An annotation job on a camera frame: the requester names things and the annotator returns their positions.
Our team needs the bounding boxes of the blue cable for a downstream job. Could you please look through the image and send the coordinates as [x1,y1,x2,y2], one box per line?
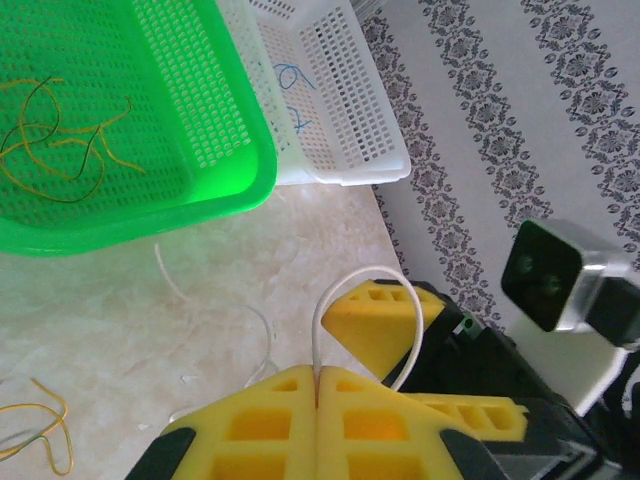
[276,63,317,135]

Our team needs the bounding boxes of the white cable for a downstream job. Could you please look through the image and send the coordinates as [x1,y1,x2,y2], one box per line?
[153,242,427,421]

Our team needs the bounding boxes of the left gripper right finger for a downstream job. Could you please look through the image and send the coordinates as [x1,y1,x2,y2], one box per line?
[317,365,464,480]

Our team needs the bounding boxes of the green plastic basket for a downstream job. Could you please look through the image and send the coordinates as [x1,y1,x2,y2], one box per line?
[0,0,279,257]

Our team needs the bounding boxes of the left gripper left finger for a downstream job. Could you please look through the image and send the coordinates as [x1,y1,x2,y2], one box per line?
[169,364,320,480]

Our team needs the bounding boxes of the white plastic basket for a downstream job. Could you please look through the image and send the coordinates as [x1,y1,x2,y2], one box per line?
[217,0,412,187]

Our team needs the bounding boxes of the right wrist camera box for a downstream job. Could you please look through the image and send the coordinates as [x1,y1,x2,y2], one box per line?
[499,218,640,417]

